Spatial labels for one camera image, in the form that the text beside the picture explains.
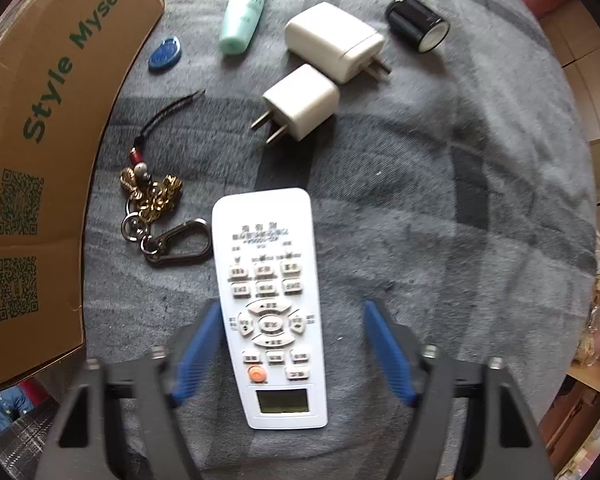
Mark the large white power adapter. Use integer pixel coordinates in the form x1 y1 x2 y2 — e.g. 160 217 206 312
284 2 391 84

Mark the wooden shelf with items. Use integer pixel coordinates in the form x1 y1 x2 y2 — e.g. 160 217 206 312
540 236 600 479

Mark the mint green tube bottle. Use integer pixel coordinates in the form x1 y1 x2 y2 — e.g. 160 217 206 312
219 0 265 55

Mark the black cylindrical cap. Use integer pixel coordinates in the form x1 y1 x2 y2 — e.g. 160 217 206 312
385 0 450 53

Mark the grey plaid bed sheet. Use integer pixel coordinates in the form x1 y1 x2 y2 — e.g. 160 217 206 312
81 0 596 479

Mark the beige cabinet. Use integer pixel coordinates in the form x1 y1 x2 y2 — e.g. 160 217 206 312
541 0 600 205

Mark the brown cardboard box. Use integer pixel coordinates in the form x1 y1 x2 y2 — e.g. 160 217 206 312
0 0 164 390

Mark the gold keychain with carabiner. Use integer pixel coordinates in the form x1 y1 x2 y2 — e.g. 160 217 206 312
119 89 213 266

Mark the blue oval key fob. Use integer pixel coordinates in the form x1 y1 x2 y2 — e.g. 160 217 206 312
148 36 182 72

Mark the small white power adapter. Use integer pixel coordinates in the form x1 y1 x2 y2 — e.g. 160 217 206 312
250 64 340 144

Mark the white remote control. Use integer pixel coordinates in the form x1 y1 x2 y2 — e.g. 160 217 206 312
211 188 328 430

